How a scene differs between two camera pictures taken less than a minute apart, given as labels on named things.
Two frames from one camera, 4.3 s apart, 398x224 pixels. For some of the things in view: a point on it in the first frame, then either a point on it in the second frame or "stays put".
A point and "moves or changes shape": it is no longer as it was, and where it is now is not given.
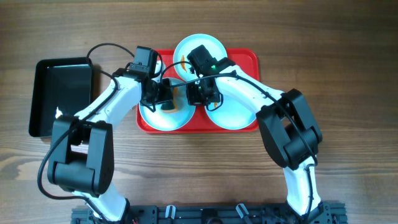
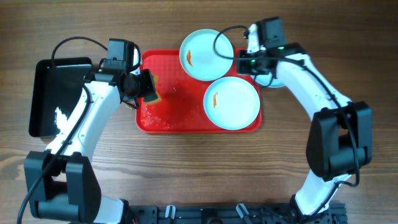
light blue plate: (234, 114) stays put
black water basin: (58, 87) stays put
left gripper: (165, 96) to (148, 88)
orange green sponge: (176, 100) moves or changes shape
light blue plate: (189, 43) moves or changes shape
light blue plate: (170, 121) to (265, 79)
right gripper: (193, 99) to (245, 68)
